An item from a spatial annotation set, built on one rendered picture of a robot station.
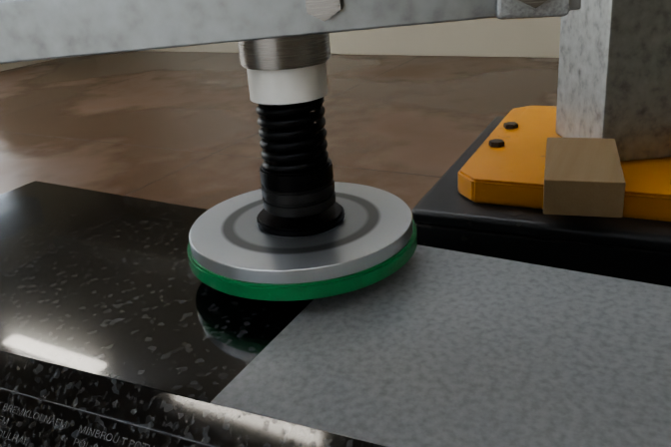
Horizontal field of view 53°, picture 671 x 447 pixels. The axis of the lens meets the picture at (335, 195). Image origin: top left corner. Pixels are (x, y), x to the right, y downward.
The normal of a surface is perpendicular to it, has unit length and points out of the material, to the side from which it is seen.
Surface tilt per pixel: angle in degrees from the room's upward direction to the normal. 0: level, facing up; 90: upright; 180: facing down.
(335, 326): 0
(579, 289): 0
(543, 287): 0
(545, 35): 90
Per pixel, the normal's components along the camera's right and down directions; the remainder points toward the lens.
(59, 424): -0.33, -0.41
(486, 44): -0.47, 0.34
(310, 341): -0.07, -0.93
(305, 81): 0.50, 0.28
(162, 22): -0.16, 0.36
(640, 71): 0.08, 0.35
